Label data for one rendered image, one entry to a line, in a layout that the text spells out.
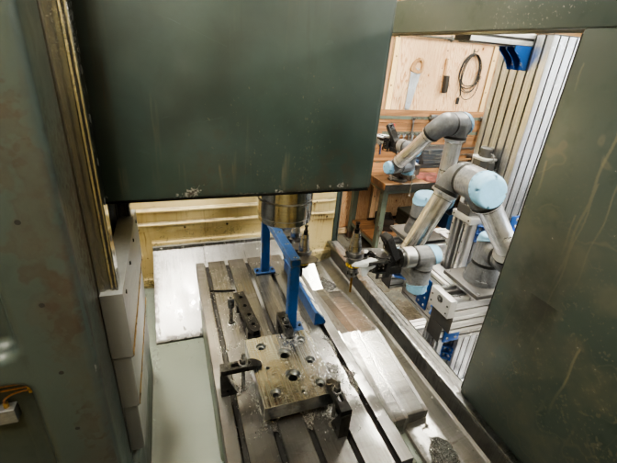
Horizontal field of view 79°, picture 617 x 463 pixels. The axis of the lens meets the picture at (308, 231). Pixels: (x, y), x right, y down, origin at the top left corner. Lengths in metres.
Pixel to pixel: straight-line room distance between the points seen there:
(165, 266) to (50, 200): 1.52
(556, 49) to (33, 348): 1.87
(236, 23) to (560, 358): 1.15
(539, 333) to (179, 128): 1.10
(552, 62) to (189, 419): 1.97
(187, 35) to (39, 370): 0.69
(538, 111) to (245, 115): 1.31
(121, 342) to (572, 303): 1.11
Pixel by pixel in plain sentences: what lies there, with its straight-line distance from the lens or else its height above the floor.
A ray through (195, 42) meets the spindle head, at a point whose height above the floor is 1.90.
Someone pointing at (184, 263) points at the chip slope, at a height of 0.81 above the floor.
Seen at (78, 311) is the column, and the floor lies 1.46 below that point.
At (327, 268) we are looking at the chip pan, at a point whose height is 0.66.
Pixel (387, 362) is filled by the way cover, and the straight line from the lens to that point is 1.74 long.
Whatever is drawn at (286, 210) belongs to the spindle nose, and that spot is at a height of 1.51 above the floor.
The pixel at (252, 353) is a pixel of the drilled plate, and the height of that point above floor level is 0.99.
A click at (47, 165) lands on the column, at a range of 0.68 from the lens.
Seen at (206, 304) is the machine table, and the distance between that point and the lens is 1.69.
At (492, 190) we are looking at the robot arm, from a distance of 1.37.
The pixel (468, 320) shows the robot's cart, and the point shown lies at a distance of 1.87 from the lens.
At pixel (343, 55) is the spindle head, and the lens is 0.94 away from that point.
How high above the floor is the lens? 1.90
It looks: 26 degrees down
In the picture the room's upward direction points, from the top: 4 degrees clockwise
